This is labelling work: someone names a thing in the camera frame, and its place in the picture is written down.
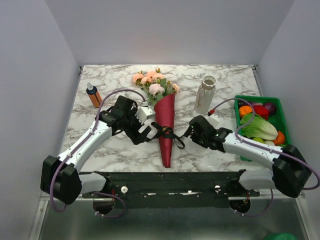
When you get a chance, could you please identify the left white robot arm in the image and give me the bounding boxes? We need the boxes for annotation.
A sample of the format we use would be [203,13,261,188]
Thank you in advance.
[40,96,155,205]

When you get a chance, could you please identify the dark purple eggplant toy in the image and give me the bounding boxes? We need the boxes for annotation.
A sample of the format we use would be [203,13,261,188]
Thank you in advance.
[237,100,263,108]

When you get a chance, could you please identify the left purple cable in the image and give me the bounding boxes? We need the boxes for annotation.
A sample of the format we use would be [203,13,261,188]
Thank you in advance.
[49,88,151,219]

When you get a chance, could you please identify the green apple toy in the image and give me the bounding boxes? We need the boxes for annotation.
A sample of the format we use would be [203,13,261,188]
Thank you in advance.
[252,137,265,144]

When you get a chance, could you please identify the green object bottom edge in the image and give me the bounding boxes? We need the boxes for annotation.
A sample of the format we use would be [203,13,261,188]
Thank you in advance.
[263,232,298,240]

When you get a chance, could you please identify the black ribbon gold lettering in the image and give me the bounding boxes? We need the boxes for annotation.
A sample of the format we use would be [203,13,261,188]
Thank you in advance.
[145,122,185,149]

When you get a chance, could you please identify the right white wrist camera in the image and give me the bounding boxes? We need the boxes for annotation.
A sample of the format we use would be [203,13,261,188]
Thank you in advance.
[206,113,220,128]

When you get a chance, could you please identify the green lettuce toy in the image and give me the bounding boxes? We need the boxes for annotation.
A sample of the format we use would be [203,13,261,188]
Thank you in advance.
[240,112,278,141]

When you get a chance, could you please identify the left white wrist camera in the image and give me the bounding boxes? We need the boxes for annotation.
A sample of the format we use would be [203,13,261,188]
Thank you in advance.
[135,106,156,124]

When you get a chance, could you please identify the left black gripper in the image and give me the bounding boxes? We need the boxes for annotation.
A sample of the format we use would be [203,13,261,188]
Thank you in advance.
[122,107,152,145]

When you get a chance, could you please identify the orange fruit toy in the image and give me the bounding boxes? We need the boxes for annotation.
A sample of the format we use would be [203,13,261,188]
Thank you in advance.
[238,105,253,119]

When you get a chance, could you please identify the pale pink flower stem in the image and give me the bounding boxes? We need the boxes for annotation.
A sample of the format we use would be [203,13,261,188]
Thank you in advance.
[145,83,166,106]

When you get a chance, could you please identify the dark red wrapping paper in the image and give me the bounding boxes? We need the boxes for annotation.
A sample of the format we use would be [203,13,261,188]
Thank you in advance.
[154,93,175,168]

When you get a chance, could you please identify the purple onion toy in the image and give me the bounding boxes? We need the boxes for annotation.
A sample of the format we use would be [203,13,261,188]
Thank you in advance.
[262,102,277,116]

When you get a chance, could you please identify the green plastic basket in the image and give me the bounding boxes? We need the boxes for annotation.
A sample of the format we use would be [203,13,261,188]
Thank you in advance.
[234,95,291,147]

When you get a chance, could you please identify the white ribbed ceramic vase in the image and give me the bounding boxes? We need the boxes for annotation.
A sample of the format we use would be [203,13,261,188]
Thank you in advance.
[194,74,217,115]

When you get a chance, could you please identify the white radish toy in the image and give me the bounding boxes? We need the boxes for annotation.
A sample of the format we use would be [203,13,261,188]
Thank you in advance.
[264,140,275,146]

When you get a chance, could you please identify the red pepper toy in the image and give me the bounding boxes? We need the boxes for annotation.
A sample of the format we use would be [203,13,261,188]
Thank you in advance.
[253,105,269,121]

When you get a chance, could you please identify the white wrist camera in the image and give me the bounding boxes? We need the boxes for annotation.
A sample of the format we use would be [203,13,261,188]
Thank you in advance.
[135,106,156,124]
[206,113,220,128]

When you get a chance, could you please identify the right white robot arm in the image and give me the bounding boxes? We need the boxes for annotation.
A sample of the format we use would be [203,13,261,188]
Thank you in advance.
[184,115,311,198]

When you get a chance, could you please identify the orange spray bottle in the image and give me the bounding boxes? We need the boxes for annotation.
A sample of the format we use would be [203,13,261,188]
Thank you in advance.
[86,82,102,108]

